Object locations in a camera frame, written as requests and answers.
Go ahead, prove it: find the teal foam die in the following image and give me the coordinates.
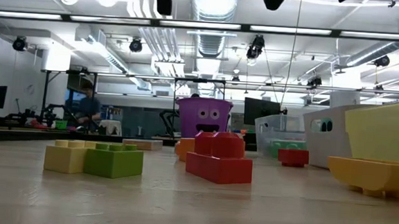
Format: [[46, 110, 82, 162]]
[[314, 117, 335, 133]]

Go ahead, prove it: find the green two-stud brick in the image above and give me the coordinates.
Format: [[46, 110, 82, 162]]
[[268, 138, 308, 160]]

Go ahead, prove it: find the lime green four-stud brick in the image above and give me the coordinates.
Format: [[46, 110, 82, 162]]
[[83, 141, 145, 182]]

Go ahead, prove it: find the red two-stud brick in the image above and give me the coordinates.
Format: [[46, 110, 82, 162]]
[[184, 130, 255, 187]]

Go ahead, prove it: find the yellow four-stud brick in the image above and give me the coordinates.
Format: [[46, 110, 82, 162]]
[[42, 137, 97, 175]]

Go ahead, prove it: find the black ceiling spotlight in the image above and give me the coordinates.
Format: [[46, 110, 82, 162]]
[[128, 37, 144, 53], [306, 74, 324, 89], [373, 54, 391, 68], [12, 35, 28, 53], [245, 34, 266, 61]]

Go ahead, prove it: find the purple bucket with face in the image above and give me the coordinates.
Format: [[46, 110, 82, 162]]
[[174, 95, 235, 141]]

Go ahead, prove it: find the clear plastic container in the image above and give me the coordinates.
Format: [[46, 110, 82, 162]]
[[251, 112, 308, 160]]

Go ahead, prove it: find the yellow translucent container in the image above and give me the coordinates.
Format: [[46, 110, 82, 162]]
[[342, 94, 399, 165]]

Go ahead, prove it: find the orange sloped brick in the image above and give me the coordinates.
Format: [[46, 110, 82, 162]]
[[174, 136, 197, 163]]

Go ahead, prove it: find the white plastic container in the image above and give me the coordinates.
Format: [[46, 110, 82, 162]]
[[299, 101, 378, 172]]

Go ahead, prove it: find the dark red cube brick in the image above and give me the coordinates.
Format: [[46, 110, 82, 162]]
[[276, 148, 310, 169]]

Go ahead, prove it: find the orange-yellow flat brick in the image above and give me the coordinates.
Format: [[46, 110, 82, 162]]
[[325, 155, 399, 200]]

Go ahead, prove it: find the thin hanging cable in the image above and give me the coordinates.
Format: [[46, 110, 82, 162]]
[[280, 0, 303, 108]]

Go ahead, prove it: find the silver ventilation duct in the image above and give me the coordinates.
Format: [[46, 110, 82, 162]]
[[188, 0, 240, 60]]

